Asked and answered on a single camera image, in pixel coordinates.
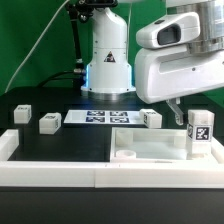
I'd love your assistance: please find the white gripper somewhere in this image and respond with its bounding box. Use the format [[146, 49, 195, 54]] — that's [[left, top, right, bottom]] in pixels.
[[135, 12, 224, 126]]

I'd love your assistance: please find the white marker tag sheet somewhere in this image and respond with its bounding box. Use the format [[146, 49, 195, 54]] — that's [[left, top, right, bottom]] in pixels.
[[64, 110, 143, 125]]

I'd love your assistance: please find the white U-shaped obstacle fence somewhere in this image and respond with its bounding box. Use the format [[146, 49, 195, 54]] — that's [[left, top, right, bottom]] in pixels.
[[0, 129, 224, 188]]

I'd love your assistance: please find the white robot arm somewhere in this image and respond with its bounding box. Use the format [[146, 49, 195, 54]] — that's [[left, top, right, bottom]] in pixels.
[[82, 0, 224, 125]]

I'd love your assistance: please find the black cable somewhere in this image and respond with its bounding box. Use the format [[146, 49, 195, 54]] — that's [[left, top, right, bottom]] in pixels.
[[39, 70, 84, 88]]

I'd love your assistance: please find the white cable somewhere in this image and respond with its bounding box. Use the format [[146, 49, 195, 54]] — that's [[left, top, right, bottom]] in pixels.
[[3, 0, 72, 95]]

